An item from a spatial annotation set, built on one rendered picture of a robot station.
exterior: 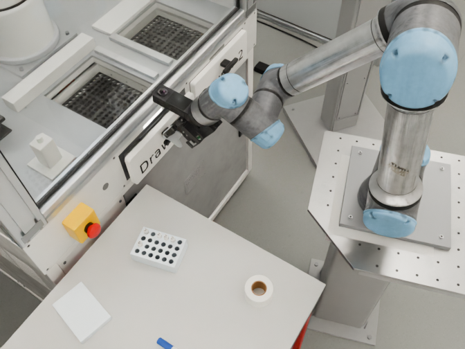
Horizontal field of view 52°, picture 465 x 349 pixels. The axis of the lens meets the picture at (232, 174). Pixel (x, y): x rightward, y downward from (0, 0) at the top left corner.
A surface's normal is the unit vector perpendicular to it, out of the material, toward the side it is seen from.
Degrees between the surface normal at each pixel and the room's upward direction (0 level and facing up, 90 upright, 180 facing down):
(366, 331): 0
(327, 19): 90
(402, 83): 79
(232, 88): 35
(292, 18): 90
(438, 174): 3
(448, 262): 0
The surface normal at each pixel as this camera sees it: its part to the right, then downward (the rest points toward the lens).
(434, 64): -0.36, 0.67
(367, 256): -0.03, -0.58
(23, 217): 0.84, 0.43
